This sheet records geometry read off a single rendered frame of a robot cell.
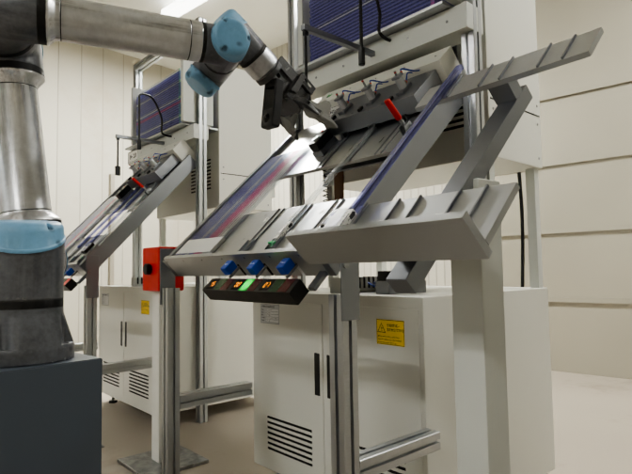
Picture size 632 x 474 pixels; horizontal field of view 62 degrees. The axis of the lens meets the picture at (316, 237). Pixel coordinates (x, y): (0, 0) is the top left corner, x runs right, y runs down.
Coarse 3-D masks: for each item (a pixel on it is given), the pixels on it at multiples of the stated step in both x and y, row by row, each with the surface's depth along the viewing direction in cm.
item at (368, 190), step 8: (456, 72) 103; (448, 80) 102; (440, 88) 101; (448, 88) 101; (440, 96) 99; (432, 104) 98; (424, 112) 96; (416, 120) 96; (424, 120) 96; (416, 128) 94; (408, 136) 93; (400, 144) 92; (392, 152) 91; (400, 152) 92; (392, 160) 90; (384, 168) 89; (376, 176) 88; (384, 176) 89; (368, 184) 87; (376, 184) 88; (368, 192) 86; (360, 200) 85; (352, 208) 84; (360, 208) 85
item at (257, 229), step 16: (288, 208) 136; (320, 208) 124; (336, 208) 119; (240, 224) 146; (256, 224) 139; (272, 224) 133; (304, 224) 122; (320, 224) 117; (240, 240) 137; (256, 240) 130
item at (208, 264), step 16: (176, 256) 148; (192, 256) 141; (208, 256) 134; (224, 256) 129; (240, 256) 124; (256, 256) 119; (272, 256) 115; (288, 256) 111; (176, 272) 155; (192, 272) 148; (208, 272) 141; (240, 272) 130; (272, 272) 120; (304, 272) 112
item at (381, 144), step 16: (416, 112) 139; (320, 128) 179; (384, 128) 143; (288, 144) 186; (304, 144) 174; (336, 144) 155; (352, 144) 148; (368, 144) 140; (384, 144) 134; (304, 160) 160; (320, 160) 152; (336, 160) 144; (352, 160) 138; (368, 160) 143; (384, 160) 137; (288, 176) 158
